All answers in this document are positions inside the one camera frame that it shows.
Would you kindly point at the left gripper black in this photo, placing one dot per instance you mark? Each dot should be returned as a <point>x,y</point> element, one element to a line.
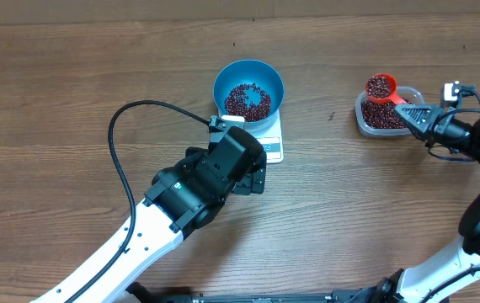
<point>248,185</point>

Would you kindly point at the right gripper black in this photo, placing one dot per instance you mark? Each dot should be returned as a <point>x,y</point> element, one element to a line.
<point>432,111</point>

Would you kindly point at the red measuring scoop blue handle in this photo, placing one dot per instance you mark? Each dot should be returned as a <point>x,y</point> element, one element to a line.
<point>382,89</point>

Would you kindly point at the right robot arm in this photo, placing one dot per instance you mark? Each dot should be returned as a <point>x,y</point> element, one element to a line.
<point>458,264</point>

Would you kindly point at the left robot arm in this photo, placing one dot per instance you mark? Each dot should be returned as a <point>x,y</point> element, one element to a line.
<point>182,199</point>

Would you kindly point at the white kitchen scale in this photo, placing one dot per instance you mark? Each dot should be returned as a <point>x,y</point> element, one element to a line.
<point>268,132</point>

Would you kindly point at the blue bowl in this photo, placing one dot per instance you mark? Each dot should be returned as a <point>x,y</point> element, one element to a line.
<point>249,71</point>

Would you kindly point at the clear plastic container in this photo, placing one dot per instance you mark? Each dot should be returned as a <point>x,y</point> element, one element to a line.
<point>413,95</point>

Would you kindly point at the red beans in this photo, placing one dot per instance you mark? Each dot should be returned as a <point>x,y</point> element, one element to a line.
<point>249,101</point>

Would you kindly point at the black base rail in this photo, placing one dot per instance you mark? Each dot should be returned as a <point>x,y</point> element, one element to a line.
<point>265,298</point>

